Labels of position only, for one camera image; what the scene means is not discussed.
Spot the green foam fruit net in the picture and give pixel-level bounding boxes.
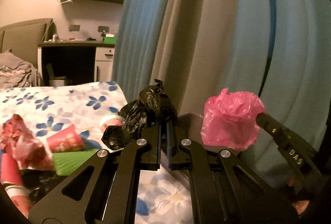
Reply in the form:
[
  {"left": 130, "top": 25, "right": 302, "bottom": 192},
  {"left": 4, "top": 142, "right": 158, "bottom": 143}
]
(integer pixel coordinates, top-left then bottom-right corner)
[{"left": 52, "top": 149, "right": 99, "bottom": 176}]

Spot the pink plastic bag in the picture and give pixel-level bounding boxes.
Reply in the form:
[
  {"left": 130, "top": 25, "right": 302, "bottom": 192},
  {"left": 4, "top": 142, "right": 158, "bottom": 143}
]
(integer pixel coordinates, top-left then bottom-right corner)
[{"left": 201, "top": 88, "right": 266, "bottom": 151}]

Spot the black plastic trash bag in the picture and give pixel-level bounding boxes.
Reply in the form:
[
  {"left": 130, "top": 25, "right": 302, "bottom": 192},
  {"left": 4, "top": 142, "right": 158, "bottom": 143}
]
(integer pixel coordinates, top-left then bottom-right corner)
[{"left": 102, "top": 79, "right": 177, "bottom": 150}]

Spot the brown trash bin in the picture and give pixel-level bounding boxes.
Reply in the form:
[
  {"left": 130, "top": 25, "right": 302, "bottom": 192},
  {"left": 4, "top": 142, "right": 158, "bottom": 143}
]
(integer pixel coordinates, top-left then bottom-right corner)
[{"left": 178, "top": 113, "right": 204, "bottom": 147}]

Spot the blue floral bedsheet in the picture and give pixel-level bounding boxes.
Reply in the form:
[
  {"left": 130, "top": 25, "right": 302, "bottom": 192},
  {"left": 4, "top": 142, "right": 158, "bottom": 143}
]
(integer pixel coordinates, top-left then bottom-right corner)
[{"left": 1, "top": 81, "right": 193, "bottom": 223}]

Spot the white red paper cup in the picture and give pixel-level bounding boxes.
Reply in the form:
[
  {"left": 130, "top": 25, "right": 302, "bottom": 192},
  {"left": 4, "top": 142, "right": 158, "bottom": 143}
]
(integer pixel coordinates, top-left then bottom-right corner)
[{"left": 99, "top": 113, "right": 126, "bottom": 133}]

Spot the red white cup lower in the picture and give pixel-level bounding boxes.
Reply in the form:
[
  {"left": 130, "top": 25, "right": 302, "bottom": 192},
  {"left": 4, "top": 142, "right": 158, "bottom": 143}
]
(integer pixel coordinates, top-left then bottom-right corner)
[{"left": 5, "top": 185, "right": 33, "bottom": 218}]

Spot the red cylindrical cup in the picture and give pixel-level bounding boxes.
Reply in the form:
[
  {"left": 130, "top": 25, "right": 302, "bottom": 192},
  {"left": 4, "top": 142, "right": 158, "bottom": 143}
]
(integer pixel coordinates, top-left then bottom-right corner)
[{"left": 1, "top": 153, "right": 24, "bottom": 186}]

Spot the red crumpled wrapper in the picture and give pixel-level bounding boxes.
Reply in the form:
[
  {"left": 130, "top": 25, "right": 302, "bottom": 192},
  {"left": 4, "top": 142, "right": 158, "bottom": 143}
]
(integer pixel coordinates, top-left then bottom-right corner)
[{"left": 1, "top": 114, "right": 54, "bottom": 171}]

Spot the white box under desk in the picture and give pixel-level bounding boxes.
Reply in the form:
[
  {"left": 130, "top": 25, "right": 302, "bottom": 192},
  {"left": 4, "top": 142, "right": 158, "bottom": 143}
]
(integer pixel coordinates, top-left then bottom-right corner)
[{"left": 49, "top": 77, "right": 67, "bottom": 87}]

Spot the white drawer cabinet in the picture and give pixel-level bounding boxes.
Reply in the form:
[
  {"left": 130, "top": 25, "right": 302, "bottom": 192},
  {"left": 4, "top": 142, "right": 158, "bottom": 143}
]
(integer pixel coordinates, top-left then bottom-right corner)
[{"left": 94, "top": 47, "right": 115, "bottom": 82}]

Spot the dark desk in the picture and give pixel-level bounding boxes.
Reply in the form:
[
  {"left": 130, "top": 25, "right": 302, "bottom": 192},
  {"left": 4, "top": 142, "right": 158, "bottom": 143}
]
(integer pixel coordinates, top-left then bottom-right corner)
[{"left": 38, "top": 41, "right": 115, "bottom": 86}]

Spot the blue beige curtain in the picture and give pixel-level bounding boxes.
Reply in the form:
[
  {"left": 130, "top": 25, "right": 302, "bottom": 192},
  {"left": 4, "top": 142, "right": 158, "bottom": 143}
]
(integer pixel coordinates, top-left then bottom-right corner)
[{"left": 112, "top": 0, "right": 330, "bottom": 150}]

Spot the grey crumpled blanket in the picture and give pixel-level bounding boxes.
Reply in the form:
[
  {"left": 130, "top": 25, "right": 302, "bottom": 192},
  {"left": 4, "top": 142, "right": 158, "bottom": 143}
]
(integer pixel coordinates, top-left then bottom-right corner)
[{"left": 1, "top": 50, "right": 42, "bottom": 89}]

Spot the green box on desk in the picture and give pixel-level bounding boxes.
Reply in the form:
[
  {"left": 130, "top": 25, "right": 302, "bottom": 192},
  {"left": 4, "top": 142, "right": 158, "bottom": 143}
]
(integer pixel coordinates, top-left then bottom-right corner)
[{"left": 103, "top": 34, "right": 117, "bottom": 44}]

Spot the grey padded headboard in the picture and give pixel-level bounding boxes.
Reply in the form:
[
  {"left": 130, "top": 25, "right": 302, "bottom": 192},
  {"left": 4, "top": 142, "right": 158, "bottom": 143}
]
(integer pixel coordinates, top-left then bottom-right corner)
[{"left": 1, "top": 18, "right": 56, "bottom": 67}]

